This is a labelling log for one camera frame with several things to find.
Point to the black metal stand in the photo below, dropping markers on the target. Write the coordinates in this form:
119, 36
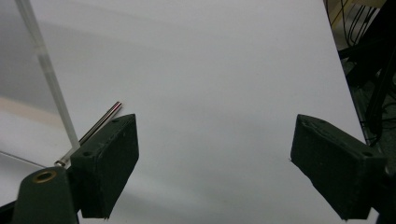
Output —
376, 77

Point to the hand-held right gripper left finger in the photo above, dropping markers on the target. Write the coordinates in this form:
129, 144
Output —
106, 168

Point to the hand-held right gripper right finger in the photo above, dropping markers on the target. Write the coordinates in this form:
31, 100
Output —
336, 168

